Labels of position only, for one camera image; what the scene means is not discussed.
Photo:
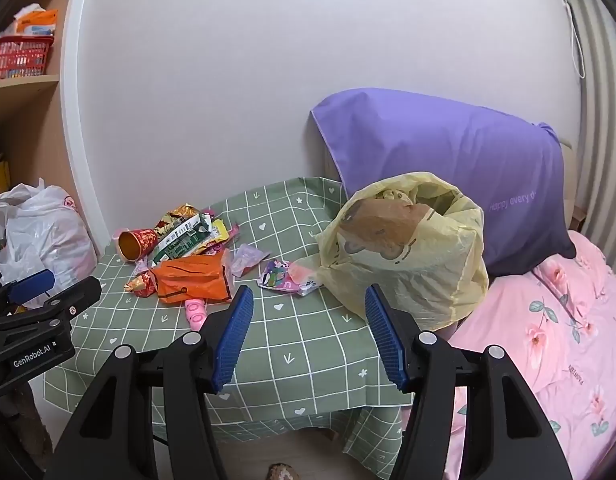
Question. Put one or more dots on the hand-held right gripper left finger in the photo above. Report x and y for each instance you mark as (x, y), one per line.
(233, 335)

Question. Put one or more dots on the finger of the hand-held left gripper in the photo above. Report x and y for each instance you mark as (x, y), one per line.
(33, 282)
(73, 297)

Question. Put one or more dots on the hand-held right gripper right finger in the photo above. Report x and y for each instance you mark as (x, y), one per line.
(383, 335)

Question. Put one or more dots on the red gold snack wrapper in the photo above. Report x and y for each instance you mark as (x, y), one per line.
(142, 285)

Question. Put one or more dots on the orange plastic mailer bag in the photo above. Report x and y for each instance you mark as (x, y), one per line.
(188, 277)

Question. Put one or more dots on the colourful foil wrapper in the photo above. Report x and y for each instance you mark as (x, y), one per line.
(280, 275)

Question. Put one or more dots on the yellow plastic bag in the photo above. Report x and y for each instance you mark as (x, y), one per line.
(403, 260)

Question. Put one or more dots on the pink small bottle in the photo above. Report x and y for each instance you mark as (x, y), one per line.
(195, 312)

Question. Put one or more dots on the white plastic bag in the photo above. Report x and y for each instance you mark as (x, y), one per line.
(43, 235)

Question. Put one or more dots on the translucent purple wrapper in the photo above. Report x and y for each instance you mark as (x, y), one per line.
(248, 257)

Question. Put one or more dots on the red gold paper cup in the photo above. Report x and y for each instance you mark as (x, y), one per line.
(138, 242)

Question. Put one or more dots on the pink wrapper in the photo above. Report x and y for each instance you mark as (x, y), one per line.
(215, 248)

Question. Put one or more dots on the green white wrapper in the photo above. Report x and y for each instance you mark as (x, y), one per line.
(180, 240)

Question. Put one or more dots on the brown speckled object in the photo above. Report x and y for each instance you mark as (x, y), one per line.
(283, 472)

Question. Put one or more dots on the wooden shelf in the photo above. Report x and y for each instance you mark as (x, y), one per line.
(28, 110)

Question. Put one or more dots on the pink floral blanket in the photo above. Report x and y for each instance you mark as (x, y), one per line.
(563, 340)

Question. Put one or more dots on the purple pillow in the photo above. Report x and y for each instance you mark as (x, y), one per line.
(438, 160)

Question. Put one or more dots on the red plastic basket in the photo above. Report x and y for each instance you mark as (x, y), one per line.
(18, 57)

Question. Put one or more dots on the orange white packet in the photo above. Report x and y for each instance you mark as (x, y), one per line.
(35, 22)

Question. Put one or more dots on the striped curtain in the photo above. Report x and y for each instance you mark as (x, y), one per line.
(603, 135)

